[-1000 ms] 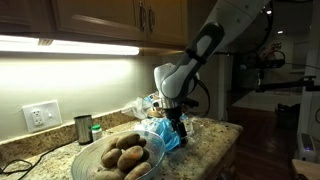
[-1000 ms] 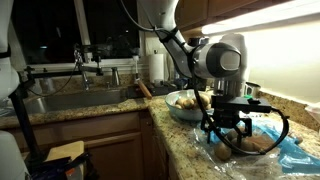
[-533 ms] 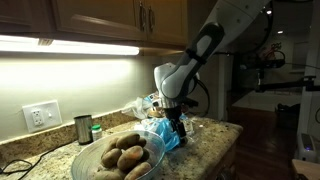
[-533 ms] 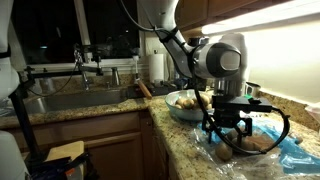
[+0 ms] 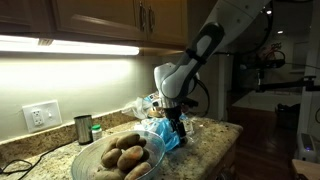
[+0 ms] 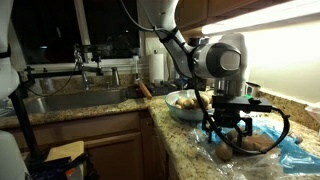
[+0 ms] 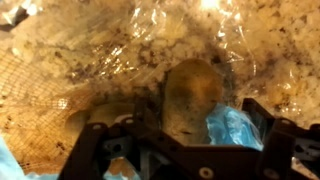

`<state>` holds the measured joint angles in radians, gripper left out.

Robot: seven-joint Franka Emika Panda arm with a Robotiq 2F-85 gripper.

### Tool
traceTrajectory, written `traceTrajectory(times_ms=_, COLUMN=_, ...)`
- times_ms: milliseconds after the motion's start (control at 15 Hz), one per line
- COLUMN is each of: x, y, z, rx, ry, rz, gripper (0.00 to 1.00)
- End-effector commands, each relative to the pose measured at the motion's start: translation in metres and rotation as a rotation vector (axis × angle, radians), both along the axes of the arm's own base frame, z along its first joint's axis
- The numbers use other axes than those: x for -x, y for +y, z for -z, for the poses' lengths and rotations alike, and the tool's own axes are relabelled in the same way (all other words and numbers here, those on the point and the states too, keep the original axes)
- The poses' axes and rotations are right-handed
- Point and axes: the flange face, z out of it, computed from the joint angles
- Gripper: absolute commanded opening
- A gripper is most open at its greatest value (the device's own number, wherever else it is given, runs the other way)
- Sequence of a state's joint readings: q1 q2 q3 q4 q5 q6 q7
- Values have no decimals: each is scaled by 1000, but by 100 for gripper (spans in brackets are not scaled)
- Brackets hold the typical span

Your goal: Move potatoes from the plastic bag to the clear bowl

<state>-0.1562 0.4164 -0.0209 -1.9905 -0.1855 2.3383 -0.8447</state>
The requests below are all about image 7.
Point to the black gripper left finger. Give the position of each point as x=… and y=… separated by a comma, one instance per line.
x=139, y=110

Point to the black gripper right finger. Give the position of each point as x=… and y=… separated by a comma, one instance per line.
x=260, y=116

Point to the clear blue plastic potato bag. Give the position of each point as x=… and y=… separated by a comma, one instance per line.
x=230, y=125

